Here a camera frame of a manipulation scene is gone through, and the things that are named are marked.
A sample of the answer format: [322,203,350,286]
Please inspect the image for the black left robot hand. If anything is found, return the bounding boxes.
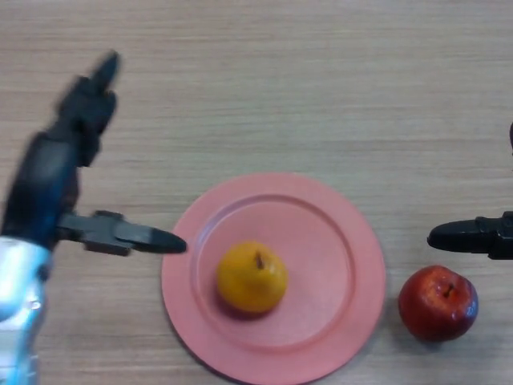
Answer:
[0,50,188,257]

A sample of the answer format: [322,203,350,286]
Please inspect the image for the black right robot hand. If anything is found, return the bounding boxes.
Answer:
[426,122,513,261]

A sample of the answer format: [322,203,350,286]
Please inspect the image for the yellow pear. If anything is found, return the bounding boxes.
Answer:
[216,240,289,314]

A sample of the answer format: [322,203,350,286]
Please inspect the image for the pink round plate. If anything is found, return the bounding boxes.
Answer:
[160,172,387,385]

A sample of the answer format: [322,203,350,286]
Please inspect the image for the red apple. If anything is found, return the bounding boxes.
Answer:
[398,264,479,342]

